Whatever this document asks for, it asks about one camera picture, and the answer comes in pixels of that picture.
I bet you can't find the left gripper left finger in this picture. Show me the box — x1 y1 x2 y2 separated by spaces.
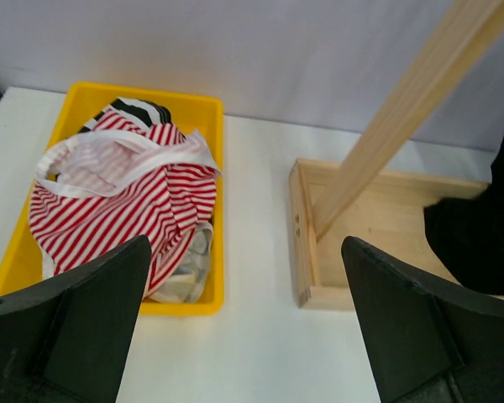
0 236 151 402

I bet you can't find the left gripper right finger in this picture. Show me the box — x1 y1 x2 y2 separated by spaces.
341 237 504 402

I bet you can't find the red white striped tank top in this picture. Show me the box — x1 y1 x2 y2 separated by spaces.
29 123 220 303

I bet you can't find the black white striped tank top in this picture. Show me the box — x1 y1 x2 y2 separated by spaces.
79 97 172 133

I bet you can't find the wooden clothes rack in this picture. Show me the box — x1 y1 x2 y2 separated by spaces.
289 1 504 311

